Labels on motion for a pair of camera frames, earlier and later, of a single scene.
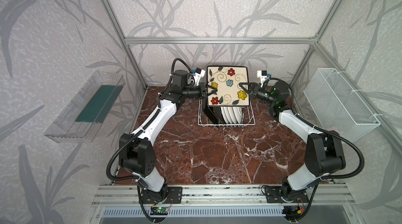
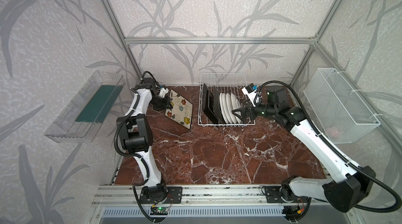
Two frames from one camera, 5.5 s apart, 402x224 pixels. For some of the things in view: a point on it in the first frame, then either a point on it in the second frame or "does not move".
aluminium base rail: (220, 195) does not move
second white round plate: (229, 116) does not move
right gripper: (251, 89) -> (248, 111)
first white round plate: (224, 115) does not move
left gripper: (203, 89) -> (164, 102)
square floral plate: (226, 79) -> (181, 111)
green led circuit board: (159, 211) does not move
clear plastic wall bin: (80, 119) does not move
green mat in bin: (98, 107) does not move
